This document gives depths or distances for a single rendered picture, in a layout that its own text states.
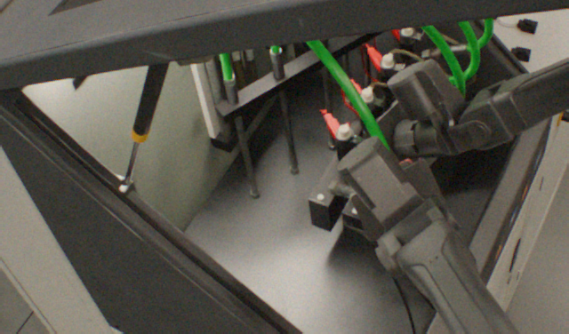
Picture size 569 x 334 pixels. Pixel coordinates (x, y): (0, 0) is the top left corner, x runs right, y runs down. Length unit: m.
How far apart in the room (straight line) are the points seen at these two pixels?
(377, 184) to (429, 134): 0.24
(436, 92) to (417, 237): 0.31
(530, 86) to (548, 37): 0.63
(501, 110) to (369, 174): 0.24
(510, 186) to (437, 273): 0.71
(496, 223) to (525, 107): 0.41
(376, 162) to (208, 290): 0.32
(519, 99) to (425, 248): 0.30
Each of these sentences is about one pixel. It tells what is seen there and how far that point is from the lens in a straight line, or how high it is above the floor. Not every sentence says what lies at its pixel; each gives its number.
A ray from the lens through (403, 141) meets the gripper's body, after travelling 1.18.
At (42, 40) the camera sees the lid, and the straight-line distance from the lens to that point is 0.84.
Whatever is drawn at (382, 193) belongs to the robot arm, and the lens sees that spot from 0.90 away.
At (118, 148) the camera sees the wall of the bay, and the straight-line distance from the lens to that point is 1.31.
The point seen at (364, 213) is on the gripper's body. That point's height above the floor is 1.28.
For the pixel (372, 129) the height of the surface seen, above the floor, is 1.35.
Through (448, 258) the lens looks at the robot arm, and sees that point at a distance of 0.79.
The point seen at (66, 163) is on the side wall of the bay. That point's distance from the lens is 1.05.
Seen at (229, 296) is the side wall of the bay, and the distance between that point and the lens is 1.11.
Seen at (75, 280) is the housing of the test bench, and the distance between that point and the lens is 1.45.
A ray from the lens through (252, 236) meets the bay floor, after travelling 1.57.
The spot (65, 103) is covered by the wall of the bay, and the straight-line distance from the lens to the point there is 1.16.
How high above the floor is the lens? 2.15
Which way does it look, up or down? 52 degrees down
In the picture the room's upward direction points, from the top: 10 degrees counter-clockwise
